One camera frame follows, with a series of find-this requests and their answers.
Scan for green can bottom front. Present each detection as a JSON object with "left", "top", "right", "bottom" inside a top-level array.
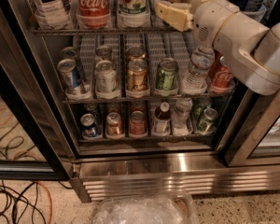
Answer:
[{"left": 196, "top": 108, "right": 217, "bottom": 133}]

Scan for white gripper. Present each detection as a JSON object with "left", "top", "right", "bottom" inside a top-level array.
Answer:
[{"left": 154, "top": 0, "right": 240, "bottom": 49}]

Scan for green can middle shelf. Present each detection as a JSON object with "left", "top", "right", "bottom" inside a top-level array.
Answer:
[{"left": 155, "top": 58, "right": 178, "bottom": 91}]

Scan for left glass fridge door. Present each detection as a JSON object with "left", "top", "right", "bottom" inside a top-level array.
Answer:
[{"left": 0, "top": 47, "right": 69, "bottom": 181}]

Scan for blue silver can middle back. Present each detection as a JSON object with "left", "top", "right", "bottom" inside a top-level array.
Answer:
[{"left": 60, "top": 46, "right": 87, "bottom": 79}]

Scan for green can bottom back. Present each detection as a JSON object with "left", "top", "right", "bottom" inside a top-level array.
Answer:
[{"left": 192, "top": 97, "right": 212, "bottom": 120}]

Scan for red can bottom front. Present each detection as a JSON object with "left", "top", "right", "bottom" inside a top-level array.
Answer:
[{"left": 129, "top": 111, "right": 147, "bottom": 135}]

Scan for gold can middle back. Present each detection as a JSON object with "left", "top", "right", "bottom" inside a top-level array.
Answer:
[{"left": 126, "top": 46, "right": 146, "bottom": 61}]

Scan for orange cable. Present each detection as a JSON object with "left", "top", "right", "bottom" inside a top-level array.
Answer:
[{"left": 35, "top": 180, "right": 54, "bottom": 224}]

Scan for white tea bottle top shelf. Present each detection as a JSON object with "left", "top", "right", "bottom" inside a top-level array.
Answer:
[{"left": 34, "top": 0, "right": 73, "bottom": 30}]

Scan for blue pepsi can bottom front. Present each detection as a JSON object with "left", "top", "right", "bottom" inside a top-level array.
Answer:
[{"left": 80, "top": 113, "right": 101, "bottom": 138}]

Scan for clear water bottle bottom shelf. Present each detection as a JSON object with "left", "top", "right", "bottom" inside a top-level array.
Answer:
[{"left": 172, "top": 98, "right": 193, "bottom": 136}]

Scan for brown juice bottle white cap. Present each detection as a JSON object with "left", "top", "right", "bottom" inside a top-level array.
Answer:
[{"left": 153, "top": 102, "right": 171, "bottom": 134}]

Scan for white green soda can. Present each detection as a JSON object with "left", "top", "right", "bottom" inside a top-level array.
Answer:
[{"left": 117, "top": 0, "right": 150, "bottom": 28}]

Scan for right glass fridge door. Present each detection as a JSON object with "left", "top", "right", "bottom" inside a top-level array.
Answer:
[{"left": 224, "top": 90, "right": 280, "bottom": 167}]

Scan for clear water bottle middle shelf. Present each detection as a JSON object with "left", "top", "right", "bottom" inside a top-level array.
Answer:
[{"left": 184, "top": 46, "right": 215, "bottom": 90}]

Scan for red coke can middle front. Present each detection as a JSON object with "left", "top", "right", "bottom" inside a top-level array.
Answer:
[{"left": 211, "top": 56, "right": 233, "bottom": 89}]

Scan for blue silver can middle front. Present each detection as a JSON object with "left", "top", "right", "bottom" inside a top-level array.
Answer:
[{"left": 57, "top": 59, "right": 86, "bottom": 95}]

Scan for gold can bottom front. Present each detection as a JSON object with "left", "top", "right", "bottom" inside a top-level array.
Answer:
[{"left": 106, "top": 112, "right": 123, "bottom": 138}]

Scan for gold can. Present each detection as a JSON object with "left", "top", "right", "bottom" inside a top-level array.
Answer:
[
  {"left": 127, "top": 59, "right": 147, "bottom": 92},
  {"left": 126, "top": 46, "right": 146, "bottom": 61},
  {"left": 106, "top": 112, "right": 123, "bottom": 138}
]

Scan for gold can middle front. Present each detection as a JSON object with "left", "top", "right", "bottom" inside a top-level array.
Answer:
[{"left": 127, "top": 59, "right": 147, "bottom": 92}]

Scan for blue silver can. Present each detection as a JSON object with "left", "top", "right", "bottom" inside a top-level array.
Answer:
[
  {"left": 60, "top": 46, "right": 87, "bottom": 79},
  {"left": 57, "top": 59, "right": 86, "bottom": 95}
]

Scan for white can middle front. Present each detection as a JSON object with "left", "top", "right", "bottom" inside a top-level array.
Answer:
[{"left": 94, "top": 61, "right": 119, "bottom": 93}]

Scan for black cable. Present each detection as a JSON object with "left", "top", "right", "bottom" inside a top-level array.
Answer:
[{"left": 0, "top": 180, "right": 48, "bottom": 224}]

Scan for red coca-cola can top shelf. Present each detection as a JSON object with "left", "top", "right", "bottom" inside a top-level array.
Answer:
[{"left": 77, "top": 0, "right": 110, "bottom": 29}]

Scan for clear water bottle shelf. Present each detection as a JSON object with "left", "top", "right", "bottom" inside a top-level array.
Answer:
[
  {"left": 184, "top": 46, "right": 215, "bottom": 90},
  {"left": 172, "top": 98, "right": 193, "bottom": 136}
]

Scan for stainless steel fridge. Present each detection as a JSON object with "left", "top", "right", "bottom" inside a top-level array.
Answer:
[{"left": 0, "top": 0, "right": 280, "bottom": 203}]

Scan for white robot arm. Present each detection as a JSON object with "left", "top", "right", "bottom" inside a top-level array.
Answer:
[{"left": 154, "top": 0, "right": 280, "bottom": 95}]

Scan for white can middle back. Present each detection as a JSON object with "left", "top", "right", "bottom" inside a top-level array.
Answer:
[{"left": 95, "top": 45, "right": 113, "bottom": 63}]

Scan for red coke can middle back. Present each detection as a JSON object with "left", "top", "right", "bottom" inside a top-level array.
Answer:
[{"left": 208, "top": 50, "right": 222, "bottom": 77}]

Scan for red coke can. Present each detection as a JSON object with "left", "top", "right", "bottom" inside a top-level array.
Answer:
[
  {"left": 211, "top": 56, "right": 233, "bottom": 89},
  {"left": 208, "top": 50, "right": 222, "bottom": 77}
]

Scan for glass fridge door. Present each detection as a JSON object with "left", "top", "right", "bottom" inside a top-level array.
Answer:
[
  {"left": 224, "top": 90, "right": 280, "bottom": 167},
  {"left": 0, "top": 47, "right": 69, "bottom": 181}
]

